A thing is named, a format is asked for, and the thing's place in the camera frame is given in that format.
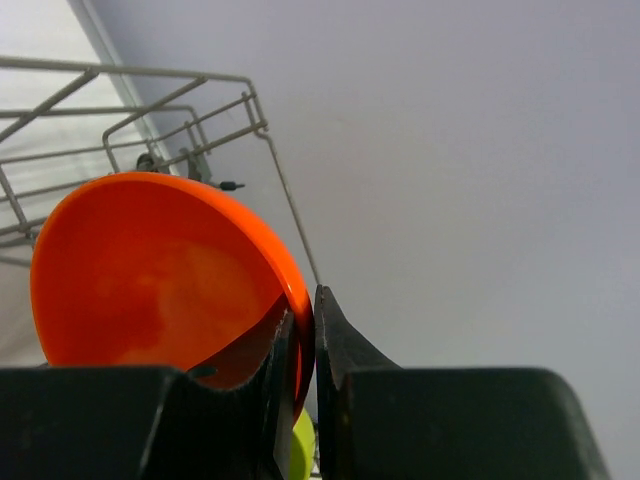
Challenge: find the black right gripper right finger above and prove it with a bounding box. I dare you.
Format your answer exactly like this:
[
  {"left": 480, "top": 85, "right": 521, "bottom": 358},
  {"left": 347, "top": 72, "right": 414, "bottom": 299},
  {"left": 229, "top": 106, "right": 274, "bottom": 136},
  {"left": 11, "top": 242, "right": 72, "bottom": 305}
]
[{"left": 314, "top": 286, "right": 609, "bottom": 479}]

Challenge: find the lime green bowl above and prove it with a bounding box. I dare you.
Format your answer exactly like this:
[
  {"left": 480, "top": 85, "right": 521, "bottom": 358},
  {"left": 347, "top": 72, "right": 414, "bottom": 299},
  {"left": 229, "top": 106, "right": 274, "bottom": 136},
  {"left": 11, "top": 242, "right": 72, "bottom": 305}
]
[{"left": 288, "top": 409, "right": 316, "bottom": 480}]

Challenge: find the orange round bowl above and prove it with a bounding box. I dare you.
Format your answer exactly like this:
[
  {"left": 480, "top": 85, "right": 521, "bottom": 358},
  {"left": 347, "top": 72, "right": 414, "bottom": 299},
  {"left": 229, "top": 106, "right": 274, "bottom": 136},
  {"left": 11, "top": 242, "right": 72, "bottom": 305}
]
[{"left": 30, "top": 172, "right": 314, "bottom": 410}]

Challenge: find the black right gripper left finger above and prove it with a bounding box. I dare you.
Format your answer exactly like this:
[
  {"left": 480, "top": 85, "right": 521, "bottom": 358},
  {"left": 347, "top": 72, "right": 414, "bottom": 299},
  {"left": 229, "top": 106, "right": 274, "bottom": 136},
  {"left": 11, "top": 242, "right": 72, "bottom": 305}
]
[{"left": 1, "top": 311, "right": 295, "bottom": 479}]

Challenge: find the grey wire dish rack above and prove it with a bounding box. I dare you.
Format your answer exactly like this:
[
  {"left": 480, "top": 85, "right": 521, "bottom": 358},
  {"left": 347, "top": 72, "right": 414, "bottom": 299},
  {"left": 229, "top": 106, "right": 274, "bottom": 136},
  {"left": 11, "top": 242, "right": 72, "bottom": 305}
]
[{"left": 1, "top": 56, "right": 320, "bottom": 282}]

